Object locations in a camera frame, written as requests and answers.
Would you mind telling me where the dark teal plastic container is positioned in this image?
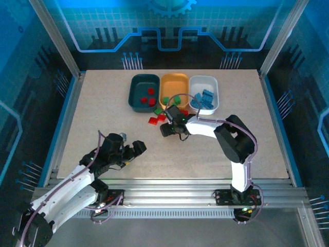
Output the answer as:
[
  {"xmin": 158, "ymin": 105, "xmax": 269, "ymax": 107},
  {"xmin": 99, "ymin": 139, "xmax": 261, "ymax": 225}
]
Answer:
[{"xmin": 127, "ymin": 74, "xmax": 161, "ymax": 114}]

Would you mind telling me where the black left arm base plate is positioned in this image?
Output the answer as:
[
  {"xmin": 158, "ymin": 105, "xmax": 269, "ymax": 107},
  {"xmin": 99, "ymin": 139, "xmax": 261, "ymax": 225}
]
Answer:
[{"xmin": 78, "ymin": 188, "xmax": 126, "ymax": 206}]

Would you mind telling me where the slotted grey cable duct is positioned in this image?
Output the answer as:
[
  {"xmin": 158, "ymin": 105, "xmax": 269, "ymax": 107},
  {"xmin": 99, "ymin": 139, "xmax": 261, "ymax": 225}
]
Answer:
[{"xmin": 41, "ymin": 208, "xmax": 301, "ymax": 219}]

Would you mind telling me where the aluminium front frame rail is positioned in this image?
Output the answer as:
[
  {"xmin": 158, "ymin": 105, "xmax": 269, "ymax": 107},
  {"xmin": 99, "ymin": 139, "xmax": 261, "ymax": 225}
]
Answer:
[{"xmin": 30, "ymin": 179, "xmax": 312, "ymax": 209}]

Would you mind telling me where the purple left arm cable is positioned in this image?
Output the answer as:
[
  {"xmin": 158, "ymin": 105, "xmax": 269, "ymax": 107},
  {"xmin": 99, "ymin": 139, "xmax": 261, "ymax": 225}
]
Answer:
[{"xmin": 11, "ymin": 130, "xmax": 126, "ymax": 245}]

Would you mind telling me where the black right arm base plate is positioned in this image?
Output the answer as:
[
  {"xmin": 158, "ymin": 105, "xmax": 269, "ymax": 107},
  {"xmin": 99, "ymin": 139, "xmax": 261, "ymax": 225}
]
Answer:
[{"xmin": 212, "ymin": 189, "xmax": 263, "ymax": 206}]

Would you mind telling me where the white plastic container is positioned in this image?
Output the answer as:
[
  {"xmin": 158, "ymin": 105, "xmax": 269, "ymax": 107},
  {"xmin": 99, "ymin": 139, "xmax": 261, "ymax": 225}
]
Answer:
[{"xmin": 189, "ymin": 75, "xmax": 220, "ymax": 115}]

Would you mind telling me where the aluminium frame post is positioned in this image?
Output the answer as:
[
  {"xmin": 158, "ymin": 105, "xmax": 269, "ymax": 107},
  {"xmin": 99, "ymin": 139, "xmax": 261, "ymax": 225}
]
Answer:
[
  {"xmin": 258, "ymin": 0, "xmax": 311, "ymax": 78},
  {"xmin": 27, "ymin": 0, "xmax": 86, "ymax": 78}
]

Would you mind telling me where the aluminium side frame rail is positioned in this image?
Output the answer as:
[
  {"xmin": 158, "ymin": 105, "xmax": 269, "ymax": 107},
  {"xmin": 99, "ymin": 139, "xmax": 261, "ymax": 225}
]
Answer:
[
  {"xmin": 258, "ymin": 70, "xmax": 301, "ymax": 187},
  {"xmin": 38, "ymin": 72, "xmax": 87, "ymax": 187}
]

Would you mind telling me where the yellow plastic container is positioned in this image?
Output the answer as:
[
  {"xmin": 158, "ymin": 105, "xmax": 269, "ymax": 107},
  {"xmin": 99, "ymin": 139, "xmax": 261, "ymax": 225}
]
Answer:
[{"xmin": 159, "ymin": 73, "xmax": 191, "ymax": 110}]

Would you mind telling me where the blue printed backdrop panel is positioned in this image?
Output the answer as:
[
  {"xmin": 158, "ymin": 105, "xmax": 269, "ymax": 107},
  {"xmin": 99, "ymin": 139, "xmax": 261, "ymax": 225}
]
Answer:
[{"xmin": 42, "ymin": 0, "xmax": 299, "ymax": 72}]

